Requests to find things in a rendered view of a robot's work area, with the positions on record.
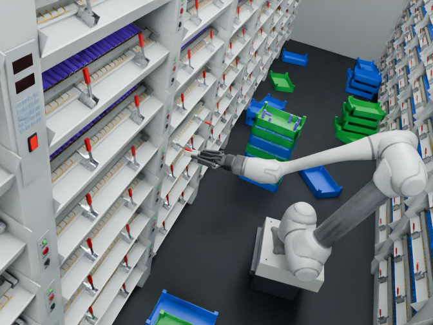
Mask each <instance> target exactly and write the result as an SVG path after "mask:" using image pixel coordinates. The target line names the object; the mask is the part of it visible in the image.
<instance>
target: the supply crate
mask: <svg viewBox="0 0 433 325"><path fill-rule="evenodd" d="M267 103H268V102H267V101H265V102H264V105H263V107H262V108H261V109H260V111H259V112H257V113H256V115H255V119H254V124H257V125H259V126H262V127H264V128H267V129H269V130H272V131H274V132H277V133H280V134H282V135H285V136H287V137H290V138H292V139H295V140H296V138H297V137H298V135H299V133H300V131H301V129H302V127H303V124H304V122H305V119H306V116H303V118H301V120H300V123H299V125H298V126H297V128H296V131H293V128H294V125H295V123H296V122H297V120H298V118H299V117H297V116H295V115H293V117H292V119H291V122H290V123H288V120H289V116H290V113H287V112H284V111H281V110H279V109H276V108H273V107H272V106H268V105H267ZM264 109H266V111H267V112H269V113H271V114H272V116H271V117H272V119H271V122H269V121H268V120H269V117H270V116H269V115H267V114H265V117H264V118H262V114H263V110H264Z"/></svg>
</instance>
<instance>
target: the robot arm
mask: <svg viewBox="0 0 433 325"><path fill-rule="evenodd" d="M417 147H418V138H417V137H416V135H415V134H414V133H412V132H410V131H405V130H393V131H388V132H381V133H377V134H374V135H371V136H368V137H364V138H362V139H360V140H357V141H354V142H352V143H349V144H346V145H343V146H339V147H337V148H333V149H330V150H326V151H323V152H319V153H316V154H312V155H309V156H307V157H302V158H300V159H296V160H293V161H287V162H280V161H277V160H276V159H261V158H257V157H245V156H242V155H237V156H235V155H230V154H228V155H224V151H216V150H207V149H203V150H202V151H198V150H193V151H192V152H189V151H187V150H184V156H185V157H190V158H192V159H196V160H197V163H199V164H202V165H204V166H207V167H209V168H211V169H213V170H216V168H218V167H219V168H223V169H224V170H226V171H229V172H232V171H233V174H235V175H240V176H242V177H247V178H248V179H251V180H252V181H255V182H258V183H260V184H274V183H277V182H278V181H279V180H280V178H281V177H282V176H283V175H285V174H288V173H292V172H297V171H300V170H305V169H309V168H314V167H317V166H323V165H326V164H331V163H337V162H342V161H357V160H375V159H379V160H380V161H381V162H380V164H379V166H378V168H377V169H376V171H375V172H374V175H373V178H372V180H371V181H370V182H369V183H367V184H366V185H365V186H364V187H363V188H362V189H361V190H360V191H359V192H358V193H356V194H355V195H354V196H353V197H351V198H350V199H349V200H348V201H347V202H346V203H345V204H344V205H343V206H341V207H340V208H339V209H338V210H337V211H335V212H334V213H333V214H332V215H331V216H330V217H329V218H328V219H327V220H325V221H324V222H323V223H322V224H321V225H319V227H317V229H316V221H317V218H316V212H315V210H314V208H313V207H312V206H311V205H310V204H307V203H306V202H296V203H294V204H292V205H291V206H290V207H288V209H287V210H286V211H285V213H284V216H283V217H282V220H281V221H280V225H279V228H277V227H275V226H272V227H271V232H272V236H273V253H274V254H275V255H279V254H281V255H285V257H286V261H287V265H288V267H289V269H290V271H291V273H292V274H293V275H294V276H295V277H296V278H297V279H299V280H301V281H313V280H315V278H317V277H318V276H319V275H320V274H321V272H322V270H323V265H324V264H325V262H326V260H327V259H328V257H329V255H330V254H331V252H332V245H333V244H335V243H336V242H337V241H339V240H340V239H341V238H342V237H343V236H344V235H346V234H347V233H349V232H350V231H351V230H352V229H353V228H354V227H356V226H357V225H358V224H359V223H360V222H362V221H363V220H364V219H366V218H367V217H368V216H369V215H370V214H372V213H373V212H374V211H375V210H377V209H378V208H379V207H380V206H381V205H383V204H384V203H385V202H387V201H388V200H389V199H390V198H396V197H399V196H403V197H413V196H416V195H419V194H420V193H421V192H422V191H423V190H424V189H425V188H426V186H427V180H428V177H427V170H426V168H425V165H424V163H423V161H422V159H421V157H420V156H419V154H418V152H417V151H416V149H417Z"/></svg>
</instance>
